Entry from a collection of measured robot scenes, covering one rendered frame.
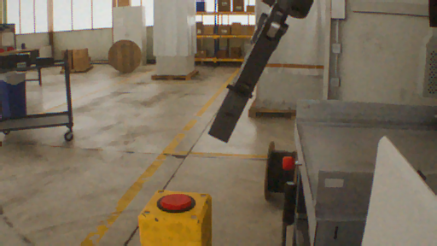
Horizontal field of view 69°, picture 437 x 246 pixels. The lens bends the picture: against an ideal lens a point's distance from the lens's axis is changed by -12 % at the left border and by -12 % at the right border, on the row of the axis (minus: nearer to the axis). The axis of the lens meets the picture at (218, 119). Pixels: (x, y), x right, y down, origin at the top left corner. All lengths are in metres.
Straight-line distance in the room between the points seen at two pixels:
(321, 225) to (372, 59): 0.93
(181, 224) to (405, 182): 0.30
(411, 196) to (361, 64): 1.22
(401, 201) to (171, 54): 7.95
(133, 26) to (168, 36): 3.84
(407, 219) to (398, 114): 0.97
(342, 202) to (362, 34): 0.91
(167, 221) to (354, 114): 0.79
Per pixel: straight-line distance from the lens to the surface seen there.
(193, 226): 0.43
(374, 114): 1.12
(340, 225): 0.55
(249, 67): 0.45
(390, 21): 1.37
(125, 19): 11.93
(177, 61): 8.14
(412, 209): 0.18
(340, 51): 1.39
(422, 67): 1.07
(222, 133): 0.49
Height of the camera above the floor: 1.12
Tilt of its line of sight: 14 degrees down
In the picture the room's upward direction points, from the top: straight up
